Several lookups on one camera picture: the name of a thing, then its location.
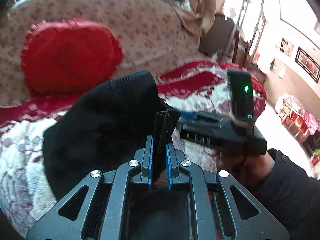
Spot black pants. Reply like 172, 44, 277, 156
42, 70, 181, 200

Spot person's right hand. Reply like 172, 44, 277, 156
212, 151, 275, 187

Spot red and white plush blanket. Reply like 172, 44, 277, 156
0, 60, 267, 238

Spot black tracker box green light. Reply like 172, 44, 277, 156
227, 69, 254, 121

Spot floral beige quilt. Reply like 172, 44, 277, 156
1, 0, 205, 107

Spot beige curtain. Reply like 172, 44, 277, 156
170, 0, 217, 37

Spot red heart-shaped ruffled pillow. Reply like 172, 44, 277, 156
21, 19, 124, 96

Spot framed wall picture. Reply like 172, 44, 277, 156
295, 47, 320, 83

